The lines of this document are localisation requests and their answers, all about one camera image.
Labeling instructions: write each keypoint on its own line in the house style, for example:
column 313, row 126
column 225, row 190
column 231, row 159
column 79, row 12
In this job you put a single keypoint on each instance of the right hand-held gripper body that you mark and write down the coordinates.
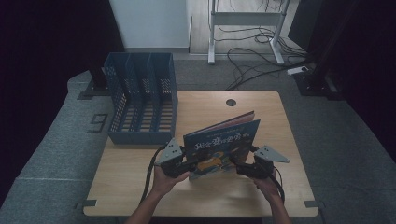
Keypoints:
column 264, row 166

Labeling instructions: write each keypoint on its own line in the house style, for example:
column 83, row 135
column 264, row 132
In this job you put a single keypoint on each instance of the dark curtain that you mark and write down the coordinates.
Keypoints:
column 40, row 62
column 367, row 62

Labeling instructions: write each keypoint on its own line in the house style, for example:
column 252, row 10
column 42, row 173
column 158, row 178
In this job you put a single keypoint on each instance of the white metal desk frame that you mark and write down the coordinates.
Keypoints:
column 246, row 18

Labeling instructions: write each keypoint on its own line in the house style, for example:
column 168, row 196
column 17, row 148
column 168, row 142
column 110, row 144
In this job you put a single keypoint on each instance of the blue cartoon picture book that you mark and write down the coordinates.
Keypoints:
column 221, row 146

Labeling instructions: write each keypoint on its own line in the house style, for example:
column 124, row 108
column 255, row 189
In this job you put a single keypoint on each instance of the white wall panel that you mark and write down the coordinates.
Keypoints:
column 149, row 25

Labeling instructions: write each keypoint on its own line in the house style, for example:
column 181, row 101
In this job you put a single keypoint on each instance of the person's left hand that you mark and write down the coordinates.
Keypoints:
column 165, row 183

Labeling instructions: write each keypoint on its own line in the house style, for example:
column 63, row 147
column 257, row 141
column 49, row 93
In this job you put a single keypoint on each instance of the person's right hand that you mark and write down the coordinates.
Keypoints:
column 267, row 186

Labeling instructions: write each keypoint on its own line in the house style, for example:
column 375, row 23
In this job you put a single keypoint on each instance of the white power strip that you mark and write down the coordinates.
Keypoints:
column 297, row 70

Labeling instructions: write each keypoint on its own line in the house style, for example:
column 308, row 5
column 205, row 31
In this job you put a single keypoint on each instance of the black metal stand base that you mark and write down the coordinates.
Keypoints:
column 314, row 84
column 96, row 88

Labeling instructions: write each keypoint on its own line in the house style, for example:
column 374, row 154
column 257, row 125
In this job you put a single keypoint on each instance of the blue plastic file rack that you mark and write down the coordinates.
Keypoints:
column 141, row 137

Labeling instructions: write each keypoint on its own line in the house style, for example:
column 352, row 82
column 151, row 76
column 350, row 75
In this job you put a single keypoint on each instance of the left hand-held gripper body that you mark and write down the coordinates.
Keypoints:
column 172, row 161

